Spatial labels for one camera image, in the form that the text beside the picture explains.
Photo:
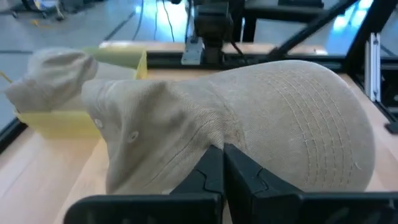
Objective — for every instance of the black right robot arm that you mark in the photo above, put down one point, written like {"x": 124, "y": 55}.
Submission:
{"x": 213, "y": 25}

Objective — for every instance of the yellow plastic bin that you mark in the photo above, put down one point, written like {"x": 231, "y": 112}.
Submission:
{"x": 62, "y": 124}

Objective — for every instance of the silver aluminium bar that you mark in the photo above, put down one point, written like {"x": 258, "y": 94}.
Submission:
{"x": 373, "y": 68}

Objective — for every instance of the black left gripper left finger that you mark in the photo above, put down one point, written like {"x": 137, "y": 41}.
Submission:
{"x": 186, "y": 208}

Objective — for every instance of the silver mounting plate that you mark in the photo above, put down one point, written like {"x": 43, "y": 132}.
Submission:
{"x": 192, "y": 53}

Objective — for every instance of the khaki baseball cap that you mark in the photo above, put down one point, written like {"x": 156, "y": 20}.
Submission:
{"x": 56, "y": 81}
{"x": 248, "y": 118}

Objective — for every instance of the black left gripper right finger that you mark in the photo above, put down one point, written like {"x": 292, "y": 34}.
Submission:
{"x": 280, "y": 208}

